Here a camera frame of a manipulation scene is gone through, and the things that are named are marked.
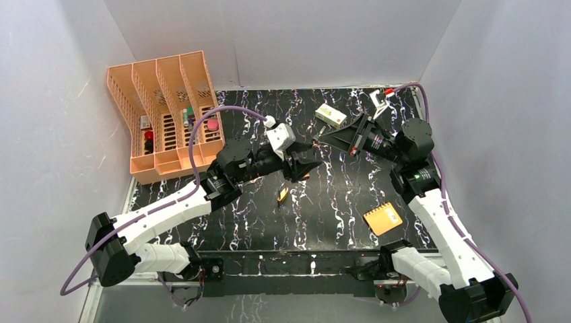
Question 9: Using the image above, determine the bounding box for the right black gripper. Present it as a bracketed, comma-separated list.
[318, 112, 406, 166]

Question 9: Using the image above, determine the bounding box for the brass padlock long shackle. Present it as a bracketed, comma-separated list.
[277, 187, 289, 205]

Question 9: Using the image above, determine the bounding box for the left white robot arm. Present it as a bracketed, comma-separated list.
[86, 139, 323, 287]

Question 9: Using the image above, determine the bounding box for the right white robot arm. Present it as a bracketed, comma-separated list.
[318, 114, 518, 322]

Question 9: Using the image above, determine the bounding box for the white green small box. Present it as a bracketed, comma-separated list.
[314, 104, 347, 129]

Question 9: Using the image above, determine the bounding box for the orange spiral notebook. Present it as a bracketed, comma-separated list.
[364, 203, 403, 236]

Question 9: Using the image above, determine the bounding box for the pink eraser in organizer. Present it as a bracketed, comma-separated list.
[206, 118, 220, 132]

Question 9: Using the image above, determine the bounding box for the orange plastic file organizer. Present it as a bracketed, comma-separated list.
[106, 51, 225, 184]

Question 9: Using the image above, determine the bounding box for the red black item in organizer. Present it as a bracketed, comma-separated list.
[143, 131, 154, 155]

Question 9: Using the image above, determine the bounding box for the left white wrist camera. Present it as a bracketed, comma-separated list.
[263, 116, 296, 161]

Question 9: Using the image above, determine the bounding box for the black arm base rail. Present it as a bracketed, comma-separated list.
[89, 249, 492, 308]

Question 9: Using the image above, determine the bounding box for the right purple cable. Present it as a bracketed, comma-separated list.
[383, 81, 534, 323]

